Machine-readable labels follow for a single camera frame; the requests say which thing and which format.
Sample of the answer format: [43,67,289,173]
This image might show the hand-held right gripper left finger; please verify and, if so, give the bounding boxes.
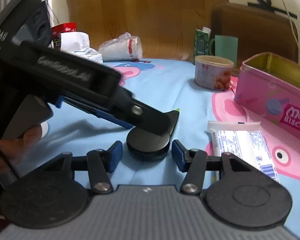
[44,141,123,194]

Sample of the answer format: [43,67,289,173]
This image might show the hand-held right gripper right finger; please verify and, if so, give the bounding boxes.
[172,140,260,195]

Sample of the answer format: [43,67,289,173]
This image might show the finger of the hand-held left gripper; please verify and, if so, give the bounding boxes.
[90,105,134,130]
[115,87,171,136]

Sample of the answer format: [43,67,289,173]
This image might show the black round compact case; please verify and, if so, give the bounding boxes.
[126,110,180,162]

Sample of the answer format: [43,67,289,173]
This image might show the person's left hand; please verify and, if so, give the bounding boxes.
[0,124,50,174]

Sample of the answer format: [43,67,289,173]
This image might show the white tissue pack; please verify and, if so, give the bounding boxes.
[60,32,103,64]

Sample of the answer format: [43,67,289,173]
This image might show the blue printed blanket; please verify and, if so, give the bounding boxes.
[0,57,300,240]

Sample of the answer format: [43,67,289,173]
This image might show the red snack box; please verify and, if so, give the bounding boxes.
[51,22,77,52]

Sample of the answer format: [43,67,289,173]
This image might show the white tube with blue print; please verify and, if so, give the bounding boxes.
[206,120,280,183]

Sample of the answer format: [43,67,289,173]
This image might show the round paper can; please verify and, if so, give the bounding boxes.
[194,55,234,90]

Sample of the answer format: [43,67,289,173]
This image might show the green drink carton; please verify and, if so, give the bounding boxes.
[194,27,212,57]

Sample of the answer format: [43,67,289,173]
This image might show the pink biscuit tin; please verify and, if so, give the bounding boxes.
[234,52,300,134]

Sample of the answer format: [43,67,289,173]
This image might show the green mug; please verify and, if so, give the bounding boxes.
[209,35,238,67]

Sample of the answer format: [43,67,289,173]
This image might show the wooden headboard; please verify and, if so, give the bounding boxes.
[65,0,230,62]

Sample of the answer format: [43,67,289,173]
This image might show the brown chair back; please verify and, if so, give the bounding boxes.
[211,3,299,63]

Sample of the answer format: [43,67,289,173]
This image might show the black tape strips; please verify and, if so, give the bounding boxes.
[247,0,298,19]

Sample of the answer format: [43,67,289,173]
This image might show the white charging cable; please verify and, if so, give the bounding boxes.
[275,0,300,65]

